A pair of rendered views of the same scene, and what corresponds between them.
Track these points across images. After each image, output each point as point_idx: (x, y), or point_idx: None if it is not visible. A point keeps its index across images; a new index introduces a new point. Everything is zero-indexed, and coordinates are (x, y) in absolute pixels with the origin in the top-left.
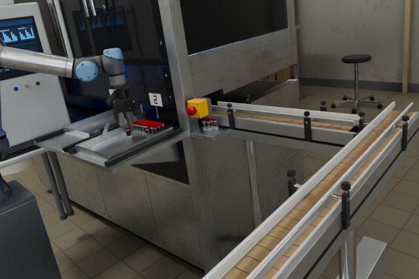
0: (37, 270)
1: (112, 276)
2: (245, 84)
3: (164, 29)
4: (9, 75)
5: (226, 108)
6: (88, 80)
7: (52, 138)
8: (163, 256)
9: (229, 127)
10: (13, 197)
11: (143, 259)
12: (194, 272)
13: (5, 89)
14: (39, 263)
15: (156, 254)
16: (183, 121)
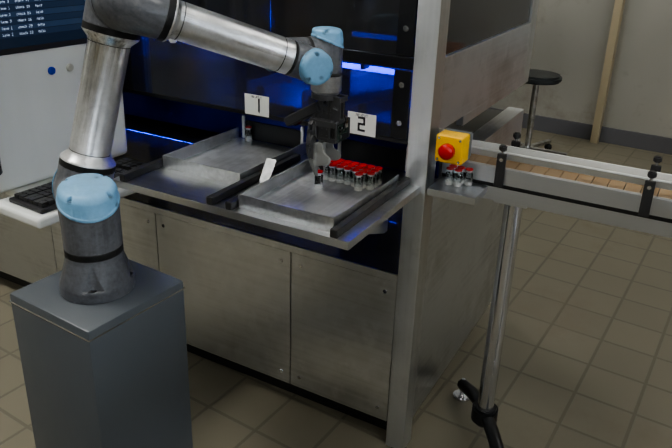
0: (166, 419)
1: (205, 436)
2: (482, 111)
3: (421, 7)
4: (44, 41)
5: (487, 151)
6: (320, 82)
7: (150, 176)
8: (287, 399)
9: (490, 184)
10: (143, 284)
11: (251, 405)
12: (356, 425)
13: (33, 69)
14: (170, 406)
15: (272, 396)
16: (417, 167)
